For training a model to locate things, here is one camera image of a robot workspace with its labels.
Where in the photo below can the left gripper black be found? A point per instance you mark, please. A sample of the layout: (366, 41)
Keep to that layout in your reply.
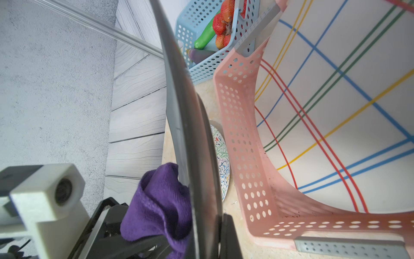
(103, 226)

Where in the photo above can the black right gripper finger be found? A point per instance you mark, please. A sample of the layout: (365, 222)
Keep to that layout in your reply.
(229, 244)

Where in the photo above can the purple cloth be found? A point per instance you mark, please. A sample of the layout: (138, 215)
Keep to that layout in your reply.
(161, 205)

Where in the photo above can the colourful squiggle round plate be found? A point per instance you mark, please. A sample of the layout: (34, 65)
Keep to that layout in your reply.
(222, 159)

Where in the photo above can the dark teal square plate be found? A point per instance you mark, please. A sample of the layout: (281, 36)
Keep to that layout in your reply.
(193, 145)

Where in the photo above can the white plaid round plate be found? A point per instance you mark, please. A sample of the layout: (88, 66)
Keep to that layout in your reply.
(334, 103)

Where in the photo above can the pink perforated basket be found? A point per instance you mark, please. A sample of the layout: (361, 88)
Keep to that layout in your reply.
(276, 214)

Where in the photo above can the purple eggplant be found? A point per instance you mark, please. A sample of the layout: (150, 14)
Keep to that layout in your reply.
(197, 55)

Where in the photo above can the green cucumber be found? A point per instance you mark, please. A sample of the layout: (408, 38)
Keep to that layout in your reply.
(206, 36)

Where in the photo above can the light blue perforated basket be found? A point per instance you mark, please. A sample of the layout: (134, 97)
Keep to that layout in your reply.
(194, 29)

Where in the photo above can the left aluminium frame post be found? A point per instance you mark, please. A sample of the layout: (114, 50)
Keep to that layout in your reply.
(95, 23)

